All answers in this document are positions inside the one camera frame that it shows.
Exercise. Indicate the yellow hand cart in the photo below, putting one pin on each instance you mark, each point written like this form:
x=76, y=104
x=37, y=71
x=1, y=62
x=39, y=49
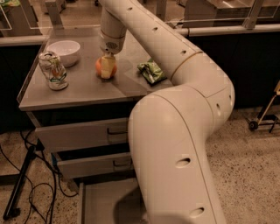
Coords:
x=263, y=118

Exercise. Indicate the green crumpled chip bag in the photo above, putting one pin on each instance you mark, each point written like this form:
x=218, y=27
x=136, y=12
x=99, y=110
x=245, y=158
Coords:
x=151, y=72

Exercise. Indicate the grey middle drawer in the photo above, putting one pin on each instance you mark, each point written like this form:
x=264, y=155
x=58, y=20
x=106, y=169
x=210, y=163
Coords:
x=90, y=166

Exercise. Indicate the grey drawer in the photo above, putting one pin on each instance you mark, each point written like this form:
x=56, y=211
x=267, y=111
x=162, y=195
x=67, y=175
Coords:
x=113, y=202
x=90, y=166
x=83, y=135

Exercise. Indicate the grey top drawer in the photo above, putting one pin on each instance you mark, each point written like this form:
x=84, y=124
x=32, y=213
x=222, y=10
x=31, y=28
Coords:
x=83, y=135

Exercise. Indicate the white ceramic bowl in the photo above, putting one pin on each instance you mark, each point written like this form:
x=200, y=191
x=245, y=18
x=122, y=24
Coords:
x=68, y=51

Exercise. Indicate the grey bottom drawer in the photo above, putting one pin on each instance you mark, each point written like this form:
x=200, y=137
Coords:
x=113, y=202

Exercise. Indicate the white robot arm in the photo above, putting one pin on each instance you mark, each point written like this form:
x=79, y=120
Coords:
x=168, y=128

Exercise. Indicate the black stand leg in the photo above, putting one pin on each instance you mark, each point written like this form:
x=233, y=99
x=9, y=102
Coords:
x=10, y=209

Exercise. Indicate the grey metal drawer cabinet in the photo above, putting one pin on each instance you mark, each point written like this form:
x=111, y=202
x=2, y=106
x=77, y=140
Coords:
x=88, y=98

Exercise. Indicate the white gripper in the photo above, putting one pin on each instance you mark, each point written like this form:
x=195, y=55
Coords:
x=111, y=45

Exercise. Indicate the crushed soda can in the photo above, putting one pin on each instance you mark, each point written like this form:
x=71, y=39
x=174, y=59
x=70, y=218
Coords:
x=53, y=70

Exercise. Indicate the orange fruit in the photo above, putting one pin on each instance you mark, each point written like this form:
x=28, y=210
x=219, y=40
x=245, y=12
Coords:
x=98, y=67

